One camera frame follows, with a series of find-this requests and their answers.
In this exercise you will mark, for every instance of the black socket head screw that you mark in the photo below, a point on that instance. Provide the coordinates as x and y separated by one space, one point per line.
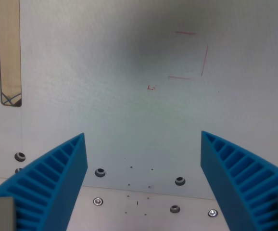
100 172
20 156
180 181
175 209
18 170

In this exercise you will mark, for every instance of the wooden strip in plate slot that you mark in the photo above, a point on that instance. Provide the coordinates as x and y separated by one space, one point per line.
9 53

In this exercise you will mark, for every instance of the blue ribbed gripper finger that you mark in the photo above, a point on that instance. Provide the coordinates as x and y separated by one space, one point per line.
228 178
57 183

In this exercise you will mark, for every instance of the silver pan head screw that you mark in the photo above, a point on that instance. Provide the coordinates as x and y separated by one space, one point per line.
97 201
212 213

